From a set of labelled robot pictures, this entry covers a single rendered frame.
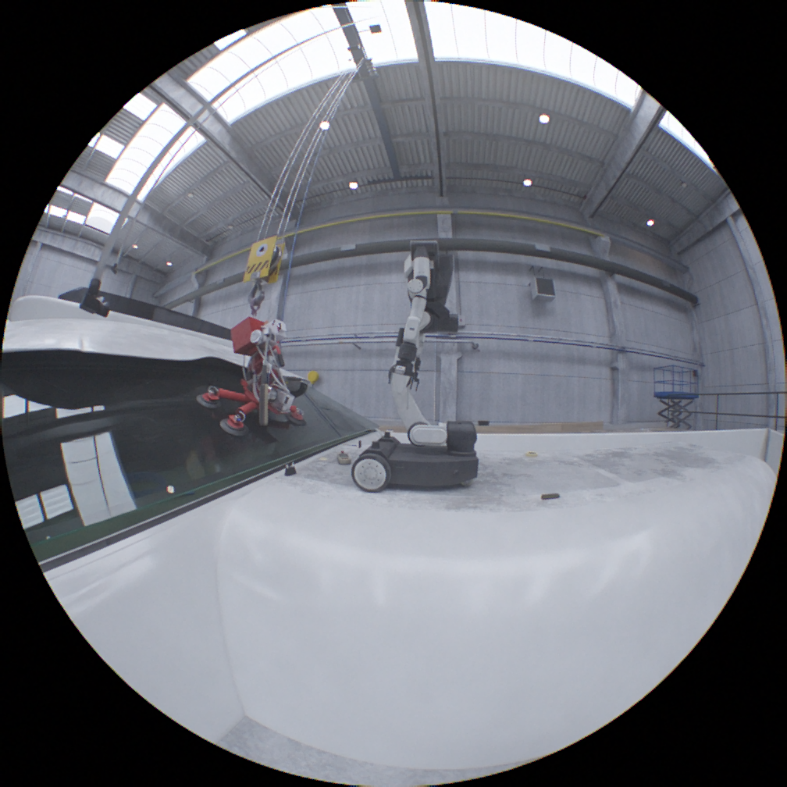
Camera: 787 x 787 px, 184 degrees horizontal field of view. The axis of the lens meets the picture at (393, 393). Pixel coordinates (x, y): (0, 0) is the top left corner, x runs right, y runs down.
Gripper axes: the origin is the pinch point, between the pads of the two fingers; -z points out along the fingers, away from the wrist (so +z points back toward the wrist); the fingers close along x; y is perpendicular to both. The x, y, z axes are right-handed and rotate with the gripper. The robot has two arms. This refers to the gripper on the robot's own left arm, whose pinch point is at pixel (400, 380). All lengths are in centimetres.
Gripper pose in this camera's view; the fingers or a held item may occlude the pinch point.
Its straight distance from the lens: 121.7
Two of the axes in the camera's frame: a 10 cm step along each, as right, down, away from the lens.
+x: -9.6, -2.3, 1.5
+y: -1.5, -0.1, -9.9
